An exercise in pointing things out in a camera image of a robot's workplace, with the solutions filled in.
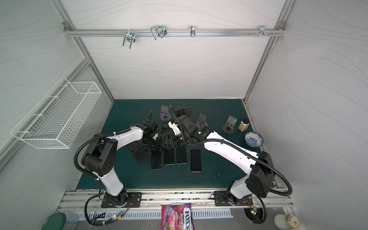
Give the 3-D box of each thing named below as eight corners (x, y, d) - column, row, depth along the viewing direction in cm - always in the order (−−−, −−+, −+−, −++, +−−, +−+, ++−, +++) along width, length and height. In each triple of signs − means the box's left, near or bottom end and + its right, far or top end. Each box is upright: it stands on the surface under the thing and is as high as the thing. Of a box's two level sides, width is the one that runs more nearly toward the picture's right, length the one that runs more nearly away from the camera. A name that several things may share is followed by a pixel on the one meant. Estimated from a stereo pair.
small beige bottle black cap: (239, 131, 102) (243, 124, 96) (238, 126, 106) (241, 119, 99) (246, 131, 102) (250, 124, 96) (244, 126, 106) (248, 119, 99)
